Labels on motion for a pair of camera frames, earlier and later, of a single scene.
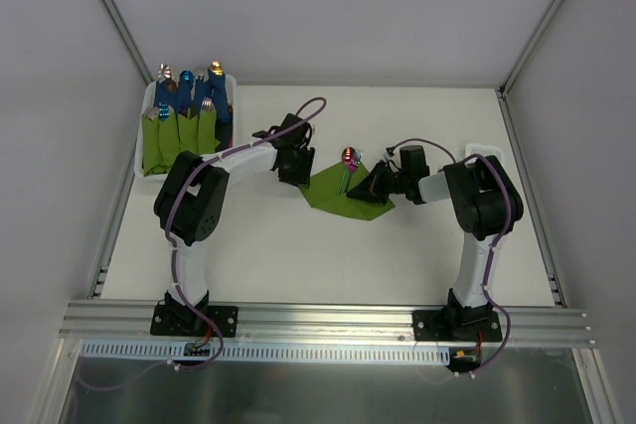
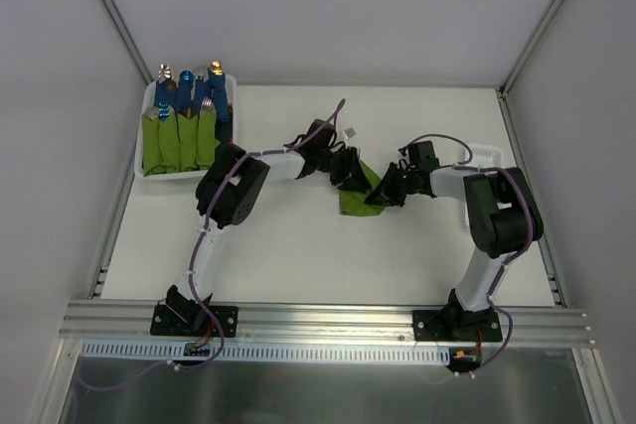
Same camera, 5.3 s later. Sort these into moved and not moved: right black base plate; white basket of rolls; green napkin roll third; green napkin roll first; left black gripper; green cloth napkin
Moved: left black gripper; green cloth napkin
Not moved: green napkin roll third; white basket of rolls; green napkin roll first; right black base plate
